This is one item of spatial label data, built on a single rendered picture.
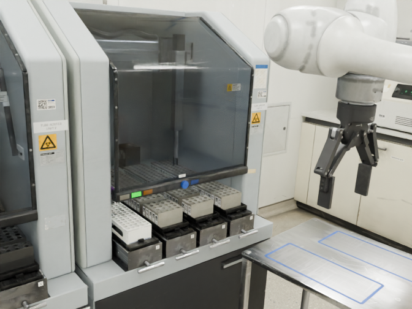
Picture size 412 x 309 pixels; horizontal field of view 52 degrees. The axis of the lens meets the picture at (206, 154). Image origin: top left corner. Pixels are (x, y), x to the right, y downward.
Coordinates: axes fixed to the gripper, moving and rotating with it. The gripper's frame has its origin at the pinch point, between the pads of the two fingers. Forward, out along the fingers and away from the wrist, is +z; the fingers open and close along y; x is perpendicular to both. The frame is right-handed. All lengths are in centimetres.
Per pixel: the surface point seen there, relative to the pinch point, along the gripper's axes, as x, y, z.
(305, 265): 25, 25, 38
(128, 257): 66, -17, 41
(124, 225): 74, -14, 34
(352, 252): 22, 46, 38
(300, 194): 178, 219, 105
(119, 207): 90, -7, 34
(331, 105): 186, 260, 27
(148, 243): 67, -9, 38
